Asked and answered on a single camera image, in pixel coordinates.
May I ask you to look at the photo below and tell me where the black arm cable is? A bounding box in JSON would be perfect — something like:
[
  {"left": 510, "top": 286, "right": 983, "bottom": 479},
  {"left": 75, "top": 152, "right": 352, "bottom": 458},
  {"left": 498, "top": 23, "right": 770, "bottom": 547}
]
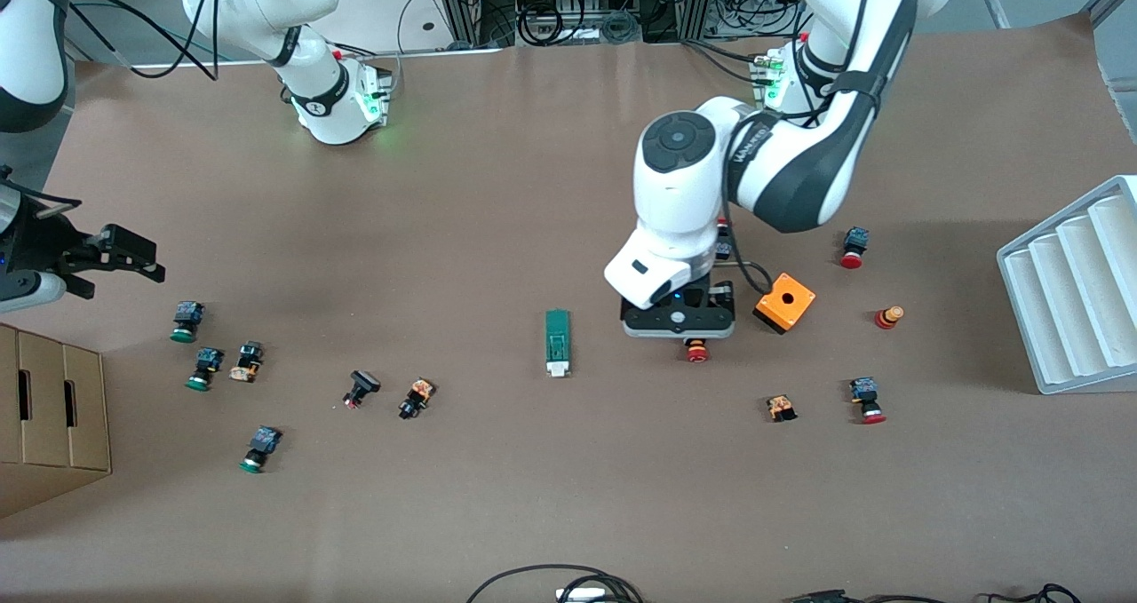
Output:
[
  {"left": 69, "top": 0, "right": 223, "bottom": 82},
  {"left": 720, "top": 0, "right": 920, "bottom": 298}
]

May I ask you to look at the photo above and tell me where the green push button blue block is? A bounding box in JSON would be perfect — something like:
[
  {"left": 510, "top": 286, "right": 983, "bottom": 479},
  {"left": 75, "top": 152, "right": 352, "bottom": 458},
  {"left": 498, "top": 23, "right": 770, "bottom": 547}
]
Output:
[
  {"left": 185, "top": 346, "right": 226, "bottom": 393},
  {"left": 238, "top": 425, "right": 283, "bottom": 475},
  {"left": 170, "top": 300, "right": 206, "bottom": 345}
]

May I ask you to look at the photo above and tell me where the red push button blue block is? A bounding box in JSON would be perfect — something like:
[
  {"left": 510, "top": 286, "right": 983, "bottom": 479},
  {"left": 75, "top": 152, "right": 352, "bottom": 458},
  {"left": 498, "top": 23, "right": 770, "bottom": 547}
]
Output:
[
  {"left": 839, "top": 226, "right": 871, "bottom": 270},
  {"left": 848, "top": 377, "right": 887, "bottom": 425}
]

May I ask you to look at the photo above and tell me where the black looped cable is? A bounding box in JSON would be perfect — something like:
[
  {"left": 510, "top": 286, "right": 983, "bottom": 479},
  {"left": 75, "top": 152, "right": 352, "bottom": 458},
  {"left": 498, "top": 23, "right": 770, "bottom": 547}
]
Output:
[{"left": 465, "top": 564, "right": 644, "bottom": 603}]

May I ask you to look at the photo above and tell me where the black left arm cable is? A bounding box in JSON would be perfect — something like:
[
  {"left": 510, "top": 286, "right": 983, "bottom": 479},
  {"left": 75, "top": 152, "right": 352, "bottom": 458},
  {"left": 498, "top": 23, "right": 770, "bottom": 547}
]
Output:
[{"left": 720, "top": 0, "right": 920, "bottom": 298}]

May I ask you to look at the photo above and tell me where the white grey slotted tray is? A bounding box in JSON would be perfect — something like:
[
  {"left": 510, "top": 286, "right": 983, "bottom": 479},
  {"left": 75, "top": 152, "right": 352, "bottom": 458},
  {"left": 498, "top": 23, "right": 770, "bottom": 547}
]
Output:
[{"left": 996, "top": 175, "right": 1137, "bottom": 396}]

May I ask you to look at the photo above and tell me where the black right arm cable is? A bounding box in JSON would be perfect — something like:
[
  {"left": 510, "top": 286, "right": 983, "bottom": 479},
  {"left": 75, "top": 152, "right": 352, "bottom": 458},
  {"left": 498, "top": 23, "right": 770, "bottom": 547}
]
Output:
[{"left": 69, "top": 0, "right": 223, "bottom": 82}]

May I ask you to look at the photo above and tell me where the brown cardboard box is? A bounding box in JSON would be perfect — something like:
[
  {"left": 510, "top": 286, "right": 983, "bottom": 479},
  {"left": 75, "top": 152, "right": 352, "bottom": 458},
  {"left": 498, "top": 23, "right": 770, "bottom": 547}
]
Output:
[{"left": 0, "top": 321, "right": 113, "bottom": 520}]

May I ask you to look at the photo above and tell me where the black push button orange block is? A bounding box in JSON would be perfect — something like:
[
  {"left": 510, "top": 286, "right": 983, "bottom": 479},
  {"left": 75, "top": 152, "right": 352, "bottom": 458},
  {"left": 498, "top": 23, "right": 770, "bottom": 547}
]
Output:
[{"left": 397, "top": 377, "right": 437, "bottom": 421}]

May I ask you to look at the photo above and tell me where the orange button enclosure box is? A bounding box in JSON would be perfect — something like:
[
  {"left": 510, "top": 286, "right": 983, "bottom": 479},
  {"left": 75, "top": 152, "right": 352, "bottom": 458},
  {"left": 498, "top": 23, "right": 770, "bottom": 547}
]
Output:
[{"left": 752, "top": 272, "right": 817, "bottom": 336}]

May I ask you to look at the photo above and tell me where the black coiled cable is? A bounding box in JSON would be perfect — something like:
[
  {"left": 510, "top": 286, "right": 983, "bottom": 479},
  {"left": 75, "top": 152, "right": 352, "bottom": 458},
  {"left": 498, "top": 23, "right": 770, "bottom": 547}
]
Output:
[{"left": 601, "top": 10, "right": 641, "bottom": 46}]

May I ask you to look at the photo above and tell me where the black cable bundle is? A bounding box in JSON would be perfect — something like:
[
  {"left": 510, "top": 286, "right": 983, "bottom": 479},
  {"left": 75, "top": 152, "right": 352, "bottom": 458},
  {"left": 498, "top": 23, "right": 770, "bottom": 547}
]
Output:
[
  {"left": 984, "top": 583, "right": 1083, "bottom": 603},
  {"left": 783, "top": 590, "right": 947, "bottom": 603}
]

